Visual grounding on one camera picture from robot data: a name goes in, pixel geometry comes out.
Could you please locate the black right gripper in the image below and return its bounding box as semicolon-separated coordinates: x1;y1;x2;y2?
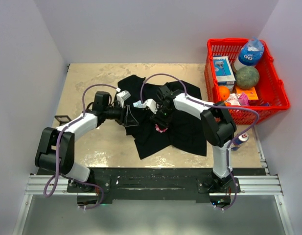
150;105;174;131

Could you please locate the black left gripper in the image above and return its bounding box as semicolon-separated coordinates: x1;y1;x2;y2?
104;102;139;127

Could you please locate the black garment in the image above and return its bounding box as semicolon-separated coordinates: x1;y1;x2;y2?
117;75;207;159

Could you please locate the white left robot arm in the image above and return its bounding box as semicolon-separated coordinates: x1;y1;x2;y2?
35;90;139;197

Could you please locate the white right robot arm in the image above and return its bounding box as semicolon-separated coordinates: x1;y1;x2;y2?
151;86;238;192

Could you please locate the orange fruit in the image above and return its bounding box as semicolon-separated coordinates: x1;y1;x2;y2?
219;86;231;101

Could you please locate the blue white box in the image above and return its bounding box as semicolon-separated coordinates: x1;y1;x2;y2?
213;56;236;92

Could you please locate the pink small package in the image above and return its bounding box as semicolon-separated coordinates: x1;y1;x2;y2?
237;93;249;106

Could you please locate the red plastic basket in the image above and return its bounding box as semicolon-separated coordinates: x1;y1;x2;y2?
204;38;290;124

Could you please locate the green round melon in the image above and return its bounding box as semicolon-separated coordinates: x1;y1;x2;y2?
235;66;260;90

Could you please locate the orange box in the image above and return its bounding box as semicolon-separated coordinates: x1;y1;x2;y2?
233;85;258;100

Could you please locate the blue silver drink can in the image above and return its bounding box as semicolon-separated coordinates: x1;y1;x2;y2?
231;133;249;151

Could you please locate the blue plastic bag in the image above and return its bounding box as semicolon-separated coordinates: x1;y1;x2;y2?
232;37;265;72

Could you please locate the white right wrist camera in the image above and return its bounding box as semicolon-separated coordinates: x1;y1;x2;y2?
142;99;158;114

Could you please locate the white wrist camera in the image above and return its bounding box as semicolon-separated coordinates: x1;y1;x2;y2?
142;99;158;114
116;91;131;108

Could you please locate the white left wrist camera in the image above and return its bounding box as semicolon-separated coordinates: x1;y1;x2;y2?
116;91;131;108

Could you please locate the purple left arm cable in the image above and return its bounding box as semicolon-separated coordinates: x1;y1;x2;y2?
44;84;122;210

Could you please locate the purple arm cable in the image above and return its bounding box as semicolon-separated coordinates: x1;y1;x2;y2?
44;84;122;210
140;73;260;211

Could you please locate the black wire cube frame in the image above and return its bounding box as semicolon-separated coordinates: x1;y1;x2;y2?
54;115;71;125

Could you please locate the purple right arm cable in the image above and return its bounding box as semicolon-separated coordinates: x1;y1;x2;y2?
140;73;260;211

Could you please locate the aluminium rail frame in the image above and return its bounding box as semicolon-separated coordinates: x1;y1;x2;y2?
14;129;294;235

